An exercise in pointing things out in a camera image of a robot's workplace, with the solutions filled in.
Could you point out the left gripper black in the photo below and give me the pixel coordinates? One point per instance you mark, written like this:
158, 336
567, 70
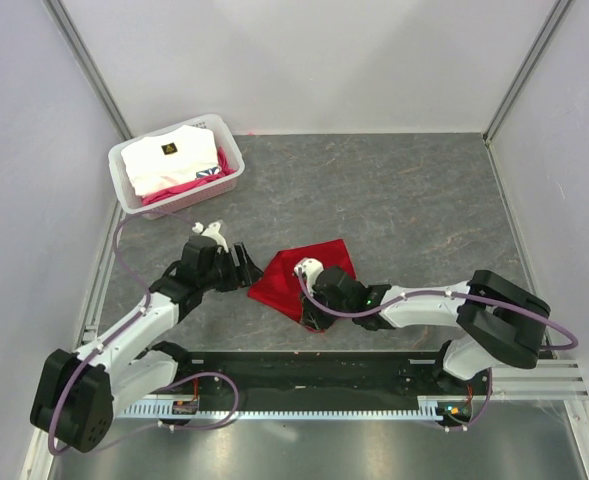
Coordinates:
241, 276

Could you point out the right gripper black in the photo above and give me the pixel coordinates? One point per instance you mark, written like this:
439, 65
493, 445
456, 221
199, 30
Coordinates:
314, 320

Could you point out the red cloth napkin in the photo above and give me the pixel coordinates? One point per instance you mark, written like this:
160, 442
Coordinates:
279, 288

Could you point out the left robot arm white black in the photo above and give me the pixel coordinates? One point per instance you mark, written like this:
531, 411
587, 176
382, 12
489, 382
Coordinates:
80, 392

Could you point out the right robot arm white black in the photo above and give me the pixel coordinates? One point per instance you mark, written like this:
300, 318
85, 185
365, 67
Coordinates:
502, 324

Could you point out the white plastic basket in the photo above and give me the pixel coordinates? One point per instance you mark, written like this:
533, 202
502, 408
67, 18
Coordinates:
132, 204

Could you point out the pink folded towel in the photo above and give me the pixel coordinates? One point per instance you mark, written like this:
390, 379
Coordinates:
222, 170

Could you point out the white folded shirt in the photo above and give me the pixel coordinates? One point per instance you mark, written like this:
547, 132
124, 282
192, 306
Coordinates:
157, 162

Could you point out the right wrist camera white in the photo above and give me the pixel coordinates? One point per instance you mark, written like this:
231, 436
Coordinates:
309, 269

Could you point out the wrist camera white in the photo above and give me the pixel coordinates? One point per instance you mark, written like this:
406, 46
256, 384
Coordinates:
309, 269
215, 230

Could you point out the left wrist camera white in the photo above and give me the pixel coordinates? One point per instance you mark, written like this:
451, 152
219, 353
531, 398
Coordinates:
215, 230

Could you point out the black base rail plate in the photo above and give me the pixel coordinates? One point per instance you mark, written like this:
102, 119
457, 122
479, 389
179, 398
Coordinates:
332, 381

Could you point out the white slotted cable duct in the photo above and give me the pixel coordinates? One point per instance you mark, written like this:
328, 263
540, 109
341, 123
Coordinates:
168, 408

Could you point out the aluminium frame rail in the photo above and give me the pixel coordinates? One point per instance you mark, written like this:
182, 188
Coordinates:
552, 379

